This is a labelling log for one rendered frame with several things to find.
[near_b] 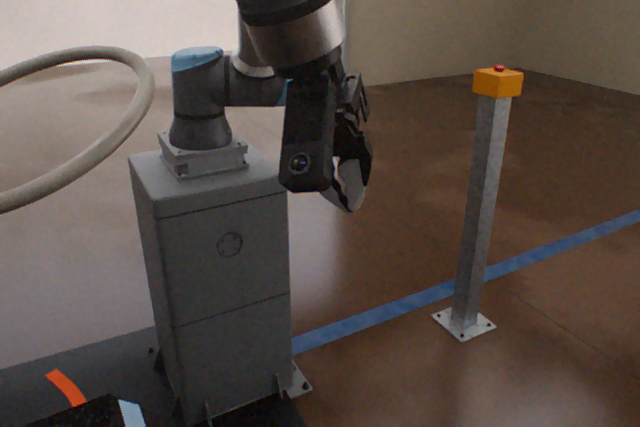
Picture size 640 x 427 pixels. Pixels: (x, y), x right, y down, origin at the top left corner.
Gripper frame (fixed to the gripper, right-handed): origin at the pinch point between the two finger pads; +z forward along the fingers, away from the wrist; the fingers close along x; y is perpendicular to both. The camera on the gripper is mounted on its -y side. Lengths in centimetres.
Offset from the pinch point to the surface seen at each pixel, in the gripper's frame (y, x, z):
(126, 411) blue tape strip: -17.3, 38.8, 24.8
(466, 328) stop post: 81, 1, 153
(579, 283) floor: 126, -50, 180
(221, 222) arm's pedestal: 48, 59, 50
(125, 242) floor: 112, 182, 127
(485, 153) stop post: 108, -12, 80
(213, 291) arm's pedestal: 38, 66, 69
